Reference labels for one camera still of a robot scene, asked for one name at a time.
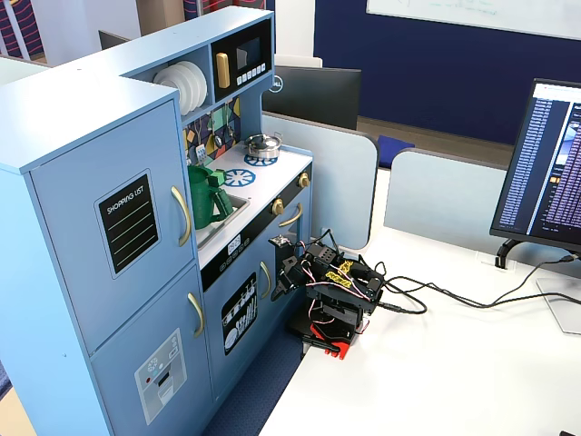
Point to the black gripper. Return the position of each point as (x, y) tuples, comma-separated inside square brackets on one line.
[(285, 275)]

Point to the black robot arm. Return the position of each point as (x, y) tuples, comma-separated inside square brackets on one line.
[(338, 290)]

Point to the steel toy pot with lid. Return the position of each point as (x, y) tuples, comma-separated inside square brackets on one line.
[(262, 146)]

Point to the gold stove knob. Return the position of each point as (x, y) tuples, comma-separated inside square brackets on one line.
[(303, 180), (277, 207)]

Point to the grey toy sink basin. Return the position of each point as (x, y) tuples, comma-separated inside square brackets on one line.
[(236, 211)]

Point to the light blue desk divider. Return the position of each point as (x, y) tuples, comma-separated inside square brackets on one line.
[(445, 200), (336, 181)]

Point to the green plastic pitcher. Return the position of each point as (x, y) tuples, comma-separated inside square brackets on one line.
[(199, 200)]

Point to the hanging toy spatula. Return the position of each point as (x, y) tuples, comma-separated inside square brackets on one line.
[(201, 152)]

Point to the hanging toy ladle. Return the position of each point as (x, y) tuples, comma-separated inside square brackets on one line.
[(218, 138)]

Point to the hanging toy spoon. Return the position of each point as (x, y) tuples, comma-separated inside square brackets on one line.
[(230, 129)]

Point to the blue chair seat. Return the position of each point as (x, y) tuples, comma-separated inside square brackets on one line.
[(394, 147)]

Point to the black Dell monitor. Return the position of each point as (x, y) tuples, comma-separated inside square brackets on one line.
[(318, 95)]

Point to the white toy plate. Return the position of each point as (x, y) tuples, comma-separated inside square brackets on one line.
[(194, 86), (170, 77), (158, 78), (180, 75)]

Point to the black monitor stand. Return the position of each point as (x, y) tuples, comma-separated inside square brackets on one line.
[(506, 252)]

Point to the blue wooden toy kitchen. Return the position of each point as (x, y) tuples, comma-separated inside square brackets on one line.
[(68, 181)]

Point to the silver monitor stand base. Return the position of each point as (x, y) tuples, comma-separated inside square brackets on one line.
[(563, 304)]

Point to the black monitor with lit screen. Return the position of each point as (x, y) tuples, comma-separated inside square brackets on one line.
[(540, 159)]

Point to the dark monitor behind kitchen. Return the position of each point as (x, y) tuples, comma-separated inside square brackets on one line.
[(111, 41)]

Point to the white whiteboard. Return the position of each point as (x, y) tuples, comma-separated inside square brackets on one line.
[(476, 11)]

